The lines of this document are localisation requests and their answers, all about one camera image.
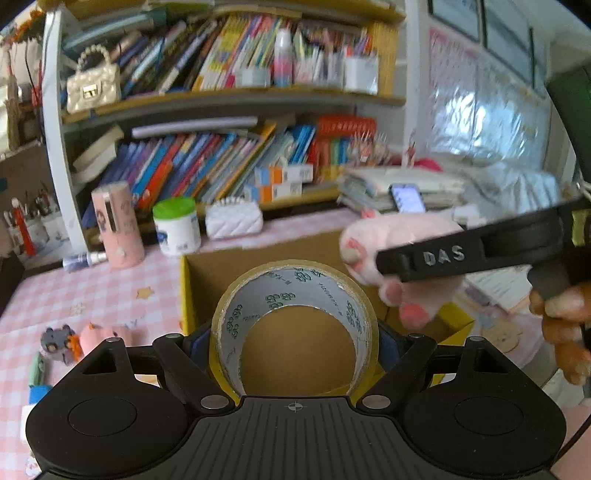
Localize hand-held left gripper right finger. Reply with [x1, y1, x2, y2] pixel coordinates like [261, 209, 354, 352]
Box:
[355, 323, 511, 414]

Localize white cup with brushes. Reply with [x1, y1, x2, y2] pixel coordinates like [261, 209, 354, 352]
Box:
[25, 215, 63, 246]

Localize large framed picture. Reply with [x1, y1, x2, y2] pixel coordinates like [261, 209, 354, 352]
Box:
[482, 0, 532, 84]

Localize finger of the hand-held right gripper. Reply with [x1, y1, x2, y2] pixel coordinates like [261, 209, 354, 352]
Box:
[463, 205, 568, 238]
[376, 233, 488, 283]

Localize white flat case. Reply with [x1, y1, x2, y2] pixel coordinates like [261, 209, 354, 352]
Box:
[131, 115, 257, 139]

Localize narrow framed picture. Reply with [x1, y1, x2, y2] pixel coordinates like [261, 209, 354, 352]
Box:
[531, 28, 548, 97]

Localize yellow-edged cardboard box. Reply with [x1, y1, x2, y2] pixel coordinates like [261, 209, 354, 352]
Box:
[179, 230, 476, 398]

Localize person's right hand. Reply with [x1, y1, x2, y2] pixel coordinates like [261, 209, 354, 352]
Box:
[529, 281, 591, 386]

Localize white jar with green lid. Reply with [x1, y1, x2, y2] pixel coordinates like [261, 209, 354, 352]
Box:
[152, 198, 202, 257]

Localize pink cylindrical container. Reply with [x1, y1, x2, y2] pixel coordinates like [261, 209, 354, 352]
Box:
[91, 181, 145, 269]

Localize white pen holder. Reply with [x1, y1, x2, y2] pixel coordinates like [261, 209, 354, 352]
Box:
[344, 55, 379, 95]

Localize smartphone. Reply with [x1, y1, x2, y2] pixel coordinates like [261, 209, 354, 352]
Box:
[389, 183, 426, 214]

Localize blue packet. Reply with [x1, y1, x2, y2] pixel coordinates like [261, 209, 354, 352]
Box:
[28, 385, 54, 407]

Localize pink patterned pen cup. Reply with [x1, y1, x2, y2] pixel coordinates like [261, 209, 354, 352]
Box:
[295, 58, 326, 88]

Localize small framed picture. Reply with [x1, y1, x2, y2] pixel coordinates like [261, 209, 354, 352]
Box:
[427, 0, 481, 42]

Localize red white toy stick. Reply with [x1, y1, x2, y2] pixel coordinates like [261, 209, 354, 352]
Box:
[11, 198, 37, 257]

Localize pink alphabet wall poster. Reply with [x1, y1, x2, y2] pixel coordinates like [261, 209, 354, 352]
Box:
[427, 28, 476, 93]

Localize stack of papers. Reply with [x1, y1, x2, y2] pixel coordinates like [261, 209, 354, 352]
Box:
[337, 166, 467, 213]

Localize white bookshelf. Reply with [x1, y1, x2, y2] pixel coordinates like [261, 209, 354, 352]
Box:
[41, 0, 409, 250]

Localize green eraser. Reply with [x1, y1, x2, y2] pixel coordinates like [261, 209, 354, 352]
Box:
[28, 353, 49, 386]

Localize grey mouse toy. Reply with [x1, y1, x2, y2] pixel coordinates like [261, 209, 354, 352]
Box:
[41, 324, 77, 365]

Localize pink spiky ornament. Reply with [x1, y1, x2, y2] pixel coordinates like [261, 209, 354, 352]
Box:
[355, 134, 393, 167]

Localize red thick book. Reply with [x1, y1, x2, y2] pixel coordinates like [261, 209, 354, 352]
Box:
[318, 116, 377, 139]

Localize pink checked tablecloth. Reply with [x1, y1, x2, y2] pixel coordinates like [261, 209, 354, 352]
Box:
[0, 208, 543, 480]

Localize row of leaning paperback books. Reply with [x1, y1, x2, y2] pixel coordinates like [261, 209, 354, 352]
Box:
[62, 9, 278, 100]

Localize row of colourful picture books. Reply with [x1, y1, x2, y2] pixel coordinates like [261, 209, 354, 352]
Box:
[71, 122, 319, 208]

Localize small spray bottle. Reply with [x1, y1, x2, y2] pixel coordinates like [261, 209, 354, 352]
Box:
[62, 251, 108, 273]

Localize plastic covered wall chart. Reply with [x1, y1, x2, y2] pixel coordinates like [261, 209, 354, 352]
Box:
[429, 51, 564, 176]

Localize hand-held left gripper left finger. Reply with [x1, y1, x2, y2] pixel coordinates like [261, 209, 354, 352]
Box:
[76, 323, 238, 415]

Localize plastic covered sofa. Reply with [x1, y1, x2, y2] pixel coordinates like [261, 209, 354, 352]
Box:
[462, 161, 573, 222]

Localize white pink blue bottle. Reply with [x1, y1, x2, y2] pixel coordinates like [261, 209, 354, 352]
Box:
[272, 28, 296, 88]

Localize cream pearl-handle handbag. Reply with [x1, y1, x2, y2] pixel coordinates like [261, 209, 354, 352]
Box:
[66, 47, 122, 114]

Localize clear packing tape roll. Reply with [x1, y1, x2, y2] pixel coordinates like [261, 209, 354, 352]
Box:
[210, 261, 382, 400]

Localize white quilted purse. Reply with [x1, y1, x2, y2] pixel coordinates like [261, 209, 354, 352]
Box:
[204, 198, 264, 239]

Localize pink doll with orange hair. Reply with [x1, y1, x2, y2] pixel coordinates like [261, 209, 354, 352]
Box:
[69, 320, 141, 365]

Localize pink plush toy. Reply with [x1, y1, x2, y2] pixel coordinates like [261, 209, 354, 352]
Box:
[339, 213, 465, 330]

